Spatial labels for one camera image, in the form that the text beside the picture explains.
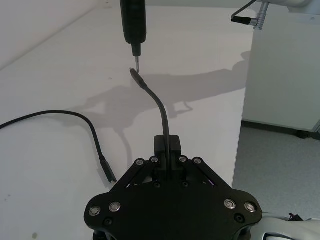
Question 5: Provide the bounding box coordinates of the black cable with thick plug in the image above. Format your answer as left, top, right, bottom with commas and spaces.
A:
0, 109, 118, 185

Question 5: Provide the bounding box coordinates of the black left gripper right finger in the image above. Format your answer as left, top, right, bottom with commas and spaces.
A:
169, 134, 228, 188

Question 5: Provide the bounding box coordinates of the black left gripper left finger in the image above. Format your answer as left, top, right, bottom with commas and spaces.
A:
116, 134, 168, 189

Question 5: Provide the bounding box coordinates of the black cable with slim plug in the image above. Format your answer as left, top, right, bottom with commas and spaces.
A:
129, 67, 172, 176

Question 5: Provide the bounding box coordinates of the black corded tool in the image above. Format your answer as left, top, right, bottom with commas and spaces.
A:
119, 0, 149, 74

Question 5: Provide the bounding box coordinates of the thin dark cable silver plug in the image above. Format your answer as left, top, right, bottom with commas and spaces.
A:
230, 0, 270, 31

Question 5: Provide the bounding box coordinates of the white cabinet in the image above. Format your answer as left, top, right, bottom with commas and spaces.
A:
242, 21, 320, 140

